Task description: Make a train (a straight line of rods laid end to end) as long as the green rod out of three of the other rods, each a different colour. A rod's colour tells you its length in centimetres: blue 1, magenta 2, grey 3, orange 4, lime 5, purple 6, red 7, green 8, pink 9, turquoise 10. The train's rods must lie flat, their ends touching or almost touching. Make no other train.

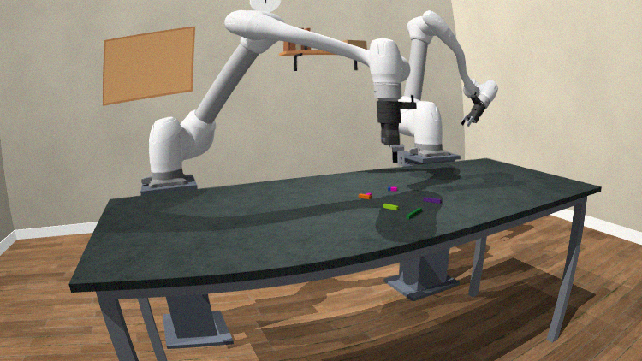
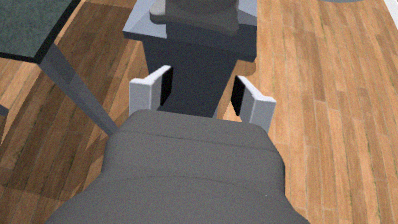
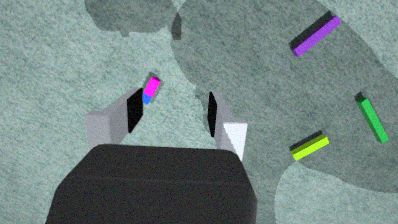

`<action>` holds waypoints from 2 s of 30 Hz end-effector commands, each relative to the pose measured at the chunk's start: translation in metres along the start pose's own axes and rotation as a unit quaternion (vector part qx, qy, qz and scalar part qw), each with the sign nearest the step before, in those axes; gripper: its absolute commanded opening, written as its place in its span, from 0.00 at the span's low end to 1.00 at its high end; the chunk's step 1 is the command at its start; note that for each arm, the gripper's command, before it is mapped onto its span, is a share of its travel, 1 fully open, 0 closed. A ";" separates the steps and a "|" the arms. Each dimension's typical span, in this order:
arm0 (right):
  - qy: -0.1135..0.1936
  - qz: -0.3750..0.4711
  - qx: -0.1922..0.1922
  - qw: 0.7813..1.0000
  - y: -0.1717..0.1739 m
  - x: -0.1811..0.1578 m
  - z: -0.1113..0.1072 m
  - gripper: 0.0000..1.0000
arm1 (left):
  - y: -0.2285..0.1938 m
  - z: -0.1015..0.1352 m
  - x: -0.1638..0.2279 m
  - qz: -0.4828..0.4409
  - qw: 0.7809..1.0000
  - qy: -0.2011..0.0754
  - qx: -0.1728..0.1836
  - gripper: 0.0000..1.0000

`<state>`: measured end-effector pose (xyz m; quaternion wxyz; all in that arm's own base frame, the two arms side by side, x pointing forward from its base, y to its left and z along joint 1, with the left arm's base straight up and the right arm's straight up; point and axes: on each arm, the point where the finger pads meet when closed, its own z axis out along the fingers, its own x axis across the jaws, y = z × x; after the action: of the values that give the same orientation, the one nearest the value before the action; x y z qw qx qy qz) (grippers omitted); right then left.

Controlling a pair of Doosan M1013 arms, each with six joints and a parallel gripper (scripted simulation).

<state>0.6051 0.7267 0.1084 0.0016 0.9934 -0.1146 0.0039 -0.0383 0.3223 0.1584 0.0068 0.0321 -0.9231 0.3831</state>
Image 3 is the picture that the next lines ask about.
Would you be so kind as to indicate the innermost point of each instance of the purple rod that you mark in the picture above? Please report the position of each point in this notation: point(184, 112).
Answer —
point(315, 36)

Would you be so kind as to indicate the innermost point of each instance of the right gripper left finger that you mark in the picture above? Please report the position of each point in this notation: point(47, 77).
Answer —
point(112, 124)

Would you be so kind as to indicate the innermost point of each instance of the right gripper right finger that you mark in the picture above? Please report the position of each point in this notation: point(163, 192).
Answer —
point(229, 132)

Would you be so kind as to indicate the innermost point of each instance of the magenta block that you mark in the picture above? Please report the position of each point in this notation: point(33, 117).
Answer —
point(151, 87)

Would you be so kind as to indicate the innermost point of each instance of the small blue cube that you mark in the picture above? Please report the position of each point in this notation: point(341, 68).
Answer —
point(146, 98)

